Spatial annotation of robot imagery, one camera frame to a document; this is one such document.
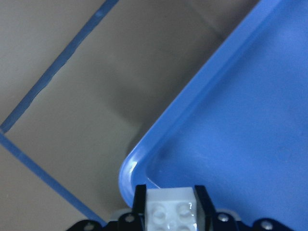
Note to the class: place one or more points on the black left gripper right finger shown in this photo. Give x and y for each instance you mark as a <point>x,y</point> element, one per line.
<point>205,209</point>

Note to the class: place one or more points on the blue plastic tray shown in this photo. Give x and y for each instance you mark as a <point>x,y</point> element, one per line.
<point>240,127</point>

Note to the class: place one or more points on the white block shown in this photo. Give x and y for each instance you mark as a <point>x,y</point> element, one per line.
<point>170,209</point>

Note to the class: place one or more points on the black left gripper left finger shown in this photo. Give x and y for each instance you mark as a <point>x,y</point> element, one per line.
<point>130,219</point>

